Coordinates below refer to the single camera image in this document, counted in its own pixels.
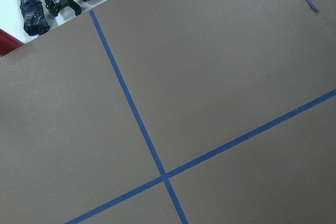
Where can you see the blue plaid folded umbrella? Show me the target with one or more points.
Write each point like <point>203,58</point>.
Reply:
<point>34,19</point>

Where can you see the red cylinder bottle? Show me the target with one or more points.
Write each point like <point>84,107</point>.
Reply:
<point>8,43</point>

